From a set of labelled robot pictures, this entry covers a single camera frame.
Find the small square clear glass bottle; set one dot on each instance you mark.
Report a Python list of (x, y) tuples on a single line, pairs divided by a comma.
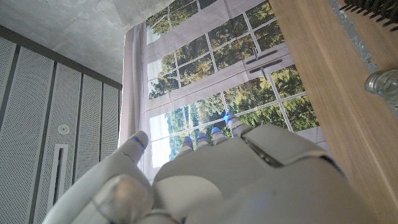
[(384, 85)]

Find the printed window backdrop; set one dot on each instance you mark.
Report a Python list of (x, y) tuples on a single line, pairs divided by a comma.
[(217, 77)]

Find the round white ceiling detector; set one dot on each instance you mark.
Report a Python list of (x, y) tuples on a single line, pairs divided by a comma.
[(63, 129)]

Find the black hair claw clip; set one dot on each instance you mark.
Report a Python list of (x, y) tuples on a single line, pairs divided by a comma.
[(373, 9)]

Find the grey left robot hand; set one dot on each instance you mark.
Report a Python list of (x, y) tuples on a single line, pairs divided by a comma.
[(236, 180)]

